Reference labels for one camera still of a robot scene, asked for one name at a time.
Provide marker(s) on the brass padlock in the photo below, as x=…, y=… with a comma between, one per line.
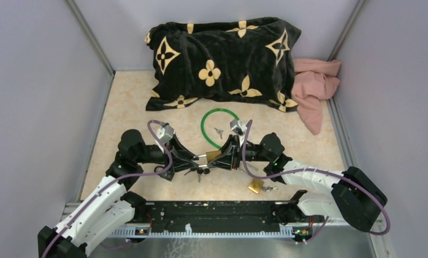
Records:
x=210, y=156
x=256, y=184

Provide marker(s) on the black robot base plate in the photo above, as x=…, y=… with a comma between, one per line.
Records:
x=219, y=219

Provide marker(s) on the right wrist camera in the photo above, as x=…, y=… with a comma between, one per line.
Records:
x=239, y=128

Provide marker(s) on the pink cloth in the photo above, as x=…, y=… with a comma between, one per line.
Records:
x=315, y=81

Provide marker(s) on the black floral plush blanket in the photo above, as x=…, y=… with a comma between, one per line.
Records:
x=247, y=61

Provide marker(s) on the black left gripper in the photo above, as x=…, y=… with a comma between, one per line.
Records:
x=183, y=158

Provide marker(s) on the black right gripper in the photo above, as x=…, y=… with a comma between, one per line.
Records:
x=230, y=156

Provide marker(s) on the single black headed key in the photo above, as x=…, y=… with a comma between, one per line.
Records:
x=190, y=170

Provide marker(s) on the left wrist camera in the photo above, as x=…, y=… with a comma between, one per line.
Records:
x=165, y=133

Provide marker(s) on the silver cable lock keys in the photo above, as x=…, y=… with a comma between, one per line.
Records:
x=219, y=132

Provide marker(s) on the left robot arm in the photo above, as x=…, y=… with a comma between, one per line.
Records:
x=112, y=204

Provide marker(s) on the keys of padlock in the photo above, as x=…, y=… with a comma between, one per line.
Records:
x=269, y=189

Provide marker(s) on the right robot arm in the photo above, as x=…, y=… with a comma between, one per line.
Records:
x=349, y=194

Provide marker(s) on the green cable lock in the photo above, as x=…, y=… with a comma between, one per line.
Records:
x=207, y=125

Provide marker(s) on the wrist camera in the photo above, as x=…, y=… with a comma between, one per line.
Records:
x=165, y=133
x=239, y=128

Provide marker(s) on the black headed keys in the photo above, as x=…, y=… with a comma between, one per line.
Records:
x=201, y=172

